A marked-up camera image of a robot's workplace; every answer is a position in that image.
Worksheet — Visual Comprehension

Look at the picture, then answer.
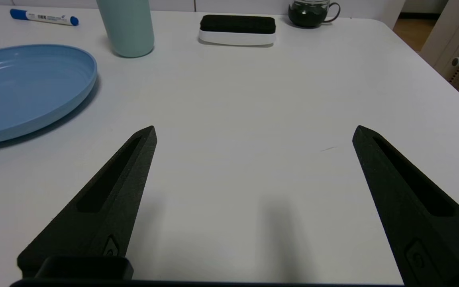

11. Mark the mint green cup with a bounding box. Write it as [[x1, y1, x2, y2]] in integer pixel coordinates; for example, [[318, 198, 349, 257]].
[[96, 0, 155, 58]]

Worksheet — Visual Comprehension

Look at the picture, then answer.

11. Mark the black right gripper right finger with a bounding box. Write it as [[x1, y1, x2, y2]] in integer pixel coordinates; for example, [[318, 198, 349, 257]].
[[352, 125, 459, 287]]

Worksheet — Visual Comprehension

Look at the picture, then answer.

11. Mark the black glass bowl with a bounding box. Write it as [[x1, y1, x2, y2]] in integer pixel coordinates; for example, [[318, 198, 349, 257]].
[[288, 0, 341, 28]]

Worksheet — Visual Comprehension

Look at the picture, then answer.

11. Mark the blue whiteboard marker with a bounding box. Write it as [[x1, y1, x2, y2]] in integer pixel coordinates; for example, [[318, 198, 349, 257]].
[[10, 9, 79, 27]]

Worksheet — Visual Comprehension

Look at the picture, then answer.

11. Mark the blue plate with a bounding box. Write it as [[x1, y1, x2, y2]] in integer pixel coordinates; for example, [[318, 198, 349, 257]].
[[0, 44, 98, 146]]

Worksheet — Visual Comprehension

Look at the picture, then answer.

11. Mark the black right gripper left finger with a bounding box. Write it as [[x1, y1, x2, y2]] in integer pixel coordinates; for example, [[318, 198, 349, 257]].
[[17, 126, 157, 278]]

